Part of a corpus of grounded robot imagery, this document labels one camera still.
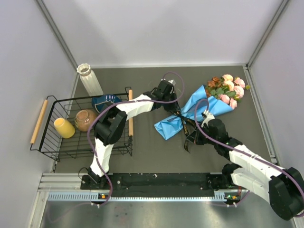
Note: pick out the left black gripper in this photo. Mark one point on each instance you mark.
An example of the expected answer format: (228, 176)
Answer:
(174, 106)

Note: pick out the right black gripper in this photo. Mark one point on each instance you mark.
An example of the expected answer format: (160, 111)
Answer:
(194, 137)

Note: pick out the black ribbon gold lettering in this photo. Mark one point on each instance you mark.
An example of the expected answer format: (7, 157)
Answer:
(184, 121)

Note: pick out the blue wrapping paper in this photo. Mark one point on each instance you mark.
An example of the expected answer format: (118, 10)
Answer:
(171, 125)

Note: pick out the pink and brown flower bouquet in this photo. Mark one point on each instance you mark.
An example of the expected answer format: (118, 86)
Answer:
(227, 88)

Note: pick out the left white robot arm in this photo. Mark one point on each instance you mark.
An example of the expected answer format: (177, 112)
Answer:
(110, 123)

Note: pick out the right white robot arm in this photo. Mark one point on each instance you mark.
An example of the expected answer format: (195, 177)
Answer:
(282, 188)

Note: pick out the white ribbed ceramic vase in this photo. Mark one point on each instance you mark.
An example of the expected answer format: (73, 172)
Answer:
(89, 80)

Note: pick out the blue leaf-pattern plate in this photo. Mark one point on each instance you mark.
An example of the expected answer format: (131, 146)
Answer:
(99, 102)

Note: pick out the brown ceramic bowl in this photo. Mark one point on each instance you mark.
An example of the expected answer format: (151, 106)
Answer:
(84, 119)

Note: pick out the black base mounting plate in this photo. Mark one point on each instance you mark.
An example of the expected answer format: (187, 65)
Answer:
(170, 185)

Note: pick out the yellow cup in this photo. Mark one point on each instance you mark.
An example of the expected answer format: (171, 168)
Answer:
(64, 128)

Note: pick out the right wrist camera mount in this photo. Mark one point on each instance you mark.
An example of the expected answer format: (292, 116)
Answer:
(207, 116)

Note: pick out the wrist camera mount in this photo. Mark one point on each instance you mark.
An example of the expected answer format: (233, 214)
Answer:
(170, 83)
(207, 116)

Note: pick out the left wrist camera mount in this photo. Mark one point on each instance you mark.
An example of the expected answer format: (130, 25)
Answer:
(170, 83)

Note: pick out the black wire dish basket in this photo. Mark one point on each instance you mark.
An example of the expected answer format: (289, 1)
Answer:
(51, 143)

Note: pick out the aluminium slotted rail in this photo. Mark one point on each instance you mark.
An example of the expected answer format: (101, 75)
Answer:
(80, 187)

